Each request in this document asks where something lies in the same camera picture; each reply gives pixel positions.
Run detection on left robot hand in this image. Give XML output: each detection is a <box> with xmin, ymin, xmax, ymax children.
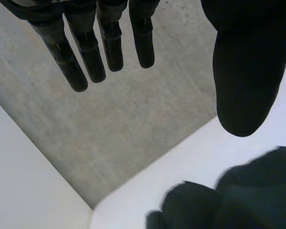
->
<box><xmin>0</xmin><ymin>0</ymin><xmax>286</xmax><ymax>138</ymax></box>

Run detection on dark blue shorts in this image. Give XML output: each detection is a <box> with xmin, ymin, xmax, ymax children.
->
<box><xmin>146</xmin><ymin>146</ymin><xmax>286</xmax><ymax>229</ymax></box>

